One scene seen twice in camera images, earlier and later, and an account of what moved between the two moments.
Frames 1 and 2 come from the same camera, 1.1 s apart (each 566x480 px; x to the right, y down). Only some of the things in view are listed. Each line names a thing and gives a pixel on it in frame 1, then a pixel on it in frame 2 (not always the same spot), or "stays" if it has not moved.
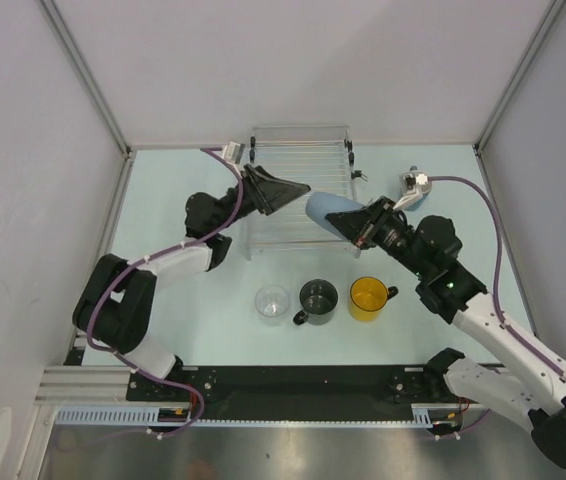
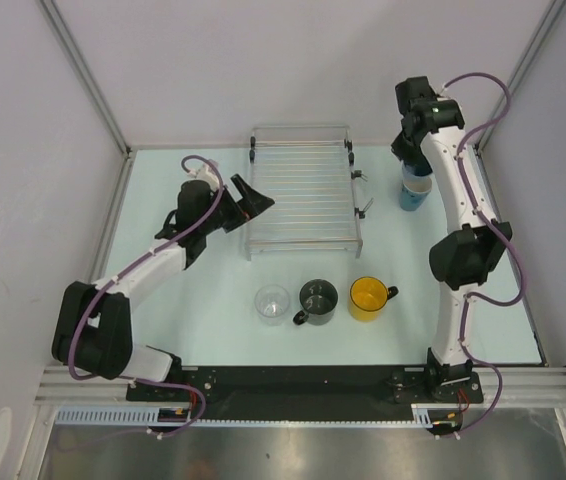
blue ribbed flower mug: x=414 y=187 stays
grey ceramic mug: x=318 y=299 stays
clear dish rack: x=319 y=156 stays
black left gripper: x=268 y=193 -> x=246 y=208
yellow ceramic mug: x=368 y=296 stays
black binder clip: x=358 y=173 stays
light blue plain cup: x=319 y=204 -> x=409 y=175
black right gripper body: x=379 y=217 -> x=406 y=147
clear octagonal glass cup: x=272 y=303 stays
